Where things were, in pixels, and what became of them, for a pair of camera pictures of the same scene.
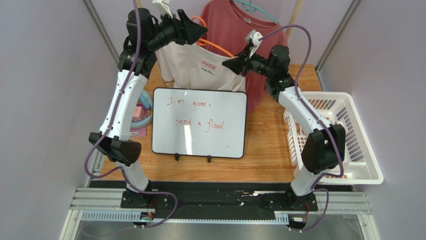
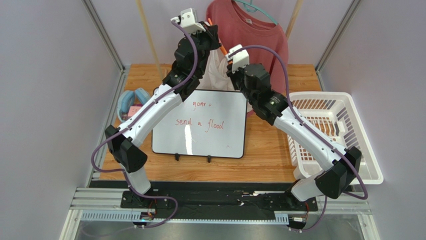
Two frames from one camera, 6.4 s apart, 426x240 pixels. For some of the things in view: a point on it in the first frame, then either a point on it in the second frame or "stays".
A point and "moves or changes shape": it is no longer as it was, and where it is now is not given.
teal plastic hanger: x=255 y=7 stays
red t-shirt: x=228 y=23 stays
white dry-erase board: x=199 y=122 stays
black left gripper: x=185 y=30 -> x=211 y=34
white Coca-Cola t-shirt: x=191 y=66 moves or changes shape
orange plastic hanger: x=201 y=42 moves or changes shape
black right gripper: x=246 y=63 -> x=231 y=71
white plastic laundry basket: x=361 y=166 stays
